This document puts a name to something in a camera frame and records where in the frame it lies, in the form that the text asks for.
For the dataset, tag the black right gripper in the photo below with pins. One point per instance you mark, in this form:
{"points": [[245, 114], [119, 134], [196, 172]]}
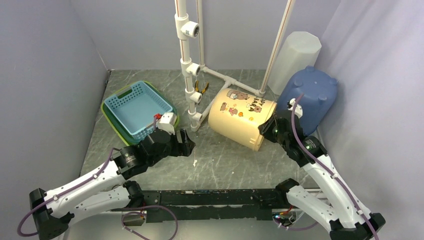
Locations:
{"points": [[265, 129]]}

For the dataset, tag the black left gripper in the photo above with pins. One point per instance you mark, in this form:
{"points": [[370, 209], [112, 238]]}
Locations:
{"points": [[183, 148]]}

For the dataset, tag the cream yellow bucket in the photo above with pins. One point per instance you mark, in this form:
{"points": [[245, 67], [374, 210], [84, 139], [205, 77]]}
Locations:
{"points": [[237, 116]]}

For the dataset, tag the teal perforated plastic basket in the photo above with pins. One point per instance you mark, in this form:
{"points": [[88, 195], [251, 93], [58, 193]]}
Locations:
{"points": [[139, 106]]}

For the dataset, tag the blue and cream bucket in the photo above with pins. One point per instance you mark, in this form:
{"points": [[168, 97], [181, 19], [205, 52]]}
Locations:
{"points": [[319, 93]]}

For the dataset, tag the white octagonal plastic container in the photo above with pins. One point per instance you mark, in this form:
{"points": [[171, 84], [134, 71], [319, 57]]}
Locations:
{"points": [[299, 50]]}

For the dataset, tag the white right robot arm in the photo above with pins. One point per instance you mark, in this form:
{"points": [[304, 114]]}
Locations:
{"points": [[344, 217]]}

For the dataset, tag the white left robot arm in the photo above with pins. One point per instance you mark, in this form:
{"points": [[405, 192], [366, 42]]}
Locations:
{"points": [[108, 186]]}

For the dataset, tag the green plastic tray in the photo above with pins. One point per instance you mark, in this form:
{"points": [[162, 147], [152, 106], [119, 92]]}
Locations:
{"points": [[112, 122]]}

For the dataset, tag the black base bar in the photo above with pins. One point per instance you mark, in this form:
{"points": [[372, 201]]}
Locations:
{"points": [[262, 204]]}

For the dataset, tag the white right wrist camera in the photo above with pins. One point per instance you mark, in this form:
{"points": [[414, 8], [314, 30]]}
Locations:
{"points": [[298, 110]]}

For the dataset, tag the yellow handled pliers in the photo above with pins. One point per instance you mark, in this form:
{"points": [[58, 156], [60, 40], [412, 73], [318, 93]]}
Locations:
{"points": [[201, 90]]}

